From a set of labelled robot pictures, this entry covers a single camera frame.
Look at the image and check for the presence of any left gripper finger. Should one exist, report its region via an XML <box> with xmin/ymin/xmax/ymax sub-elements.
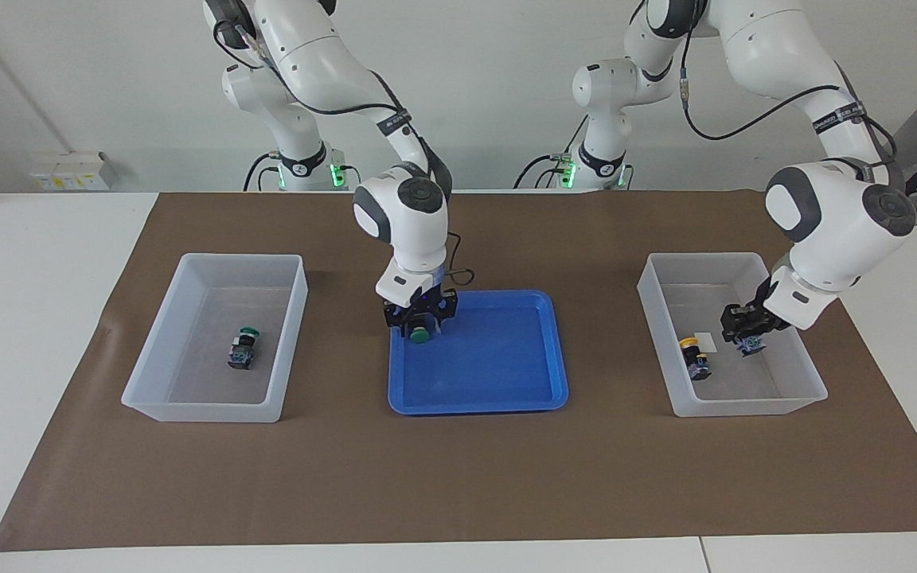
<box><xmin>749</xmin><ymin>279</ymin><xmax>787</xmax><ymax>337</ymax></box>
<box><xmin>720</xmin><ymin>302</ymin><xmax>754</xmax><ymax>345</ymax></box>

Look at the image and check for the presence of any translucent white plastic box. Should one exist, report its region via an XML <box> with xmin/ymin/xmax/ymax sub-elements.
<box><xmin>121</xmin><ymin>253</ymin><xmax>310</xmax><ymax>423</ymax></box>
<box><xmin>637</xmin><ymin>252</ymin><xmax>829</xmax><ymax>418</ymax></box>

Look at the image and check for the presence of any blue plastic tray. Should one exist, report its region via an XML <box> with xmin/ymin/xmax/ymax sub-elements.
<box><xmin>388</xmin><ymin>290</ymin><xmax>570</xmax><ymax>415</ymax></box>

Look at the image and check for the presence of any brown paper mat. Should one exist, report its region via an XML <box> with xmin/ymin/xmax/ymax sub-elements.
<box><xmin>0</xmin><ymin>189</ymin><xmax>917</xmax><ymax>552</ymax></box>

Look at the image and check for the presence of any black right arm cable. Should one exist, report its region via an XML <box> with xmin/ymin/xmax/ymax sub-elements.
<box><xmin>216</xmin><ymin>20</ymin><xmax>475</xmax><ymax>289</ymax></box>

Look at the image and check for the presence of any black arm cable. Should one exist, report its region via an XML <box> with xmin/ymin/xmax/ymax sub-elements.
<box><xmin>216</xmin><ymin>20</ymin><xmax>475</xmax><ymax>289</ymax></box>
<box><xmin>675</xmin><ymin>32</ymin><xmax>899</xmax><ymax>164</ymax></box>

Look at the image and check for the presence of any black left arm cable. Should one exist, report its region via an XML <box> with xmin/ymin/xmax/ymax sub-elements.
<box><xmin>675</xmin><ymin>32</ymin><xmax>899</xmax><ymax>164</ymax></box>

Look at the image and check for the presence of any white wall outlet box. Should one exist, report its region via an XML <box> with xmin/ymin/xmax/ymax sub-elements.
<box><xmin>29</xmin><ymin>151</ymin><xmax>121</xmax><ymax>192</ymax></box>

